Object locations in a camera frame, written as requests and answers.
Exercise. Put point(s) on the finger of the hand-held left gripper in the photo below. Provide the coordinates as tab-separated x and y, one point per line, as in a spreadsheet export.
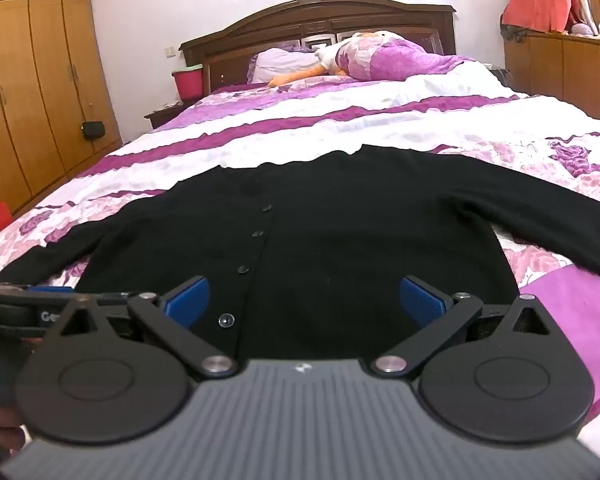
50	289

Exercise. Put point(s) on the dark wooden nightstand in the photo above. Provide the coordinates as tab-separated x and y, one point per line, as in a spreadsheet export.
162	116

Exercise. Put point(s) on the pale lilac pillow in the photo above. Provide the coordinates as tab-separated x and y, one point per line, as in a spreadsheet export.
285	62

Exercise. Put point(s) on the red bucket with green rim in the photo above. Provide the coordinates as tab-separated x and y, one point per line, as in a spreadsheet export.
187	85

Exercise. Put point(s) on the pink floral pillow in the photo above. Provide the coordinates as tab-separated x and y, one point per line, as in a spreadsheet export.
400	57

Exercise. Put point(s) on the black button cardigan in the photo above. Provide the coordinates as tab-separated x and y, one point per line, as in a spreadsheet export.
355	220

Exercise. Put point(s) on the dark wooden bed headboard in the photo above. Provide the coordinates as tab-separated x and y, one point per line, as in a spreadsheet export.
280	20

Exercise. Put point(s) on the brown wooden wardrobe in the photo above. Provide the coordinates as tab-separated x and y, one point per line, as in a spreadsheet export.
35	85

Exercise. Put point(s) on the purple floral bed blanket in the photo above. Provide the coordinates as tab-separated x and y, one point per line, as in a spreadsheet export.
330	115

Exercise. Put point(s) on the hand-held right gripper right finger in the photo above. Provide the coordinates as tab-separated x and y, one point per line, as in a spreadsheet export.
422	302

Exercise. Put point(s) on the orange and white plush toy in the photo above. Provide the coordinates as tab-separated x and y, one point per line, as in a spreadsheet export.
300	74

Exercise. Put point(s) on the small black pouch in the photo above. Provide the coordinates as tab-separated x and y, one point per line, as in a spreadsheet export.
93	130

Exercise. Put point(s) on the brown wooden dresser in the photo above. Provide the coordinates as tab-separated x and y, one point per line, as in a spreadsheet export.
565	65

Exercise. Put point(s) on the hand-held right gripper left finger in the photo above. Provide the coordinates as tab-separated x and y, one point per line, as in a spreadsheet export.
187	300

